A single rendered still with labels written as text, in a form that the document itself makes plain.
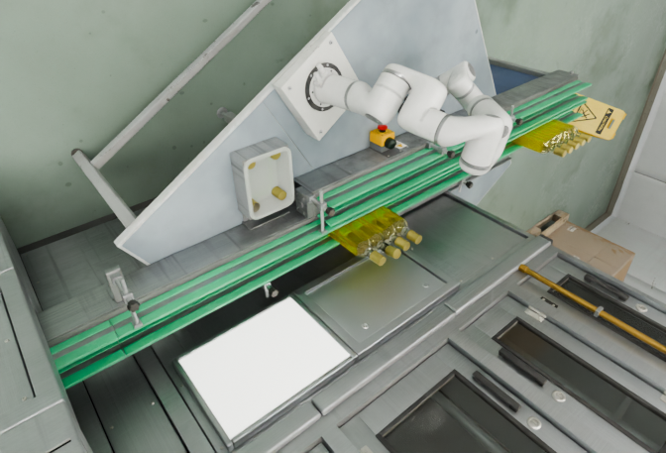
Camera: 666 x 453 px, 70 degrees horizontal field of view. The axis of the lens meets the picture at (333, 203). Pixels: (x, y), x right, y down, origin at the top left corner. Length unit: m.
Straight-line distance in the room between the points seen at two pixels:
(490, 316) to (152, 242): 1.11
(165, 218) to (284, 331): 0.51
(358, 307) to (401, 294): 0.16
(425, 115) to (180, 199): 0.77
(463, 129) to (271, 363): 0.85
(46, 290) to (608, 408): 1.82
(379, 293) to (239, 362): 0.51
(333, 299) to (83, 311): 0.74
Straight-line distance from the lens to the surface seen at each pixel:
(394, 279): 1.71
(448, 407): 1.46
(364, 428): 1.39
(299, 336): 1.52
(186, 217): 1.57
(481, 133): 1.28
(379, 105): 1.35
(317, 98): 1.57
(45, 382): 1.15
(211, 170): 1.53
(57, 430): 1.07
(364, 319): 1.57
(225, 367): 1.49
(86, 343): 1.45
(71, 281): 1.99
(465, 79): 1.63
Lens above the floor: 1.99
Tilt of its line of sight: 41 degrees down
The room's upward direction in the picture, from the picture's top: 124 degrees clockwise
